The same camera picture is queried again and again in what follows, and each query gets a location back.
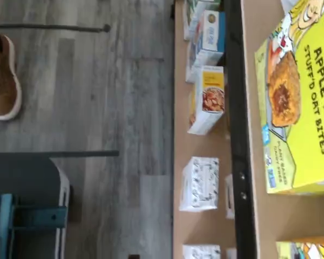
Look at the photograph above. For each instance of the blue label granola box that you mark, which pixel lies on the blue label granola box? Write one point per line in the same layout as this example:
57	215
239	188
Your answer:
212	32

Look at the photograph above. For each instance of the orange Bobo's oat bites box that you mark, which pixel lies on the orange Bobo's oat bites box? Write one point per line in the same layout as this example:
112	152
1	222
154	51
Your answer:
305	251

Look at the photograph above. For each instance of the thin black metal bar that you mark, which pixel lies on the thin black metal bar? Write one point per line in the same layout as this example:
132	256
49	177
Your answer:
56	27
83	153

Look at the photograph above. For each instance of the white patterned pantry box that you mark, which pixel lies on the white patterned pantry box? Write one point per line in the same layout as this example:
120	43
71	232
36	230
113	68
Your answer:
201	253
229	197
231	255
199	183

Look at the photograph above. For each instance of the teal metal frame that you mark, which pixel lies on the teal metal frame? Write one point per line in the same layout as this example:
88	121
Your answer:
43	217

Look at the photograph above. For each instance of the brown shoe white sole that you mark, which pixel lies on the brown shoe white sole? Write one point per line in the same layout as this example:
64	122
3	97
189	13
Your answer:
2	86

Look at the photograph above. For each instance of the black platform white edge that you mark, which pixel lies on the black platform white edge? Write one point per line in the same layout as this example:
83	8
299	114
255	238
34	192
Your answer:
29	178

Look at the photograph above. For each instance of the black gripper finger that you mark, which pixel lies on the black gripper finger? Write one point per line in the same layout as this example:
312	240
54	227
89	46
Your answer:
133	257

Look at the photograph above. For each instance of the yellow label granola box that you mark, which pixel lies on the yellow label granola box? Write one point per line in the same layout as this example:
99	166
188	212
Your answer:
212	94

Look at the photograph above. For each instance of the green Bobo's apple pie box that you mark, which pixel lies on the green Bobo's apple pie box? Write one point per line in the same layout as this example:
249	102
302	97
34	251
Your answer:
305	108

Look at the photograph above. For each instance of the black metal shelf rack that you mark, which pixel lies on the black metal shelf rack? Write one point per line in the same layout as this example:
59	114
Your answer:
237	108

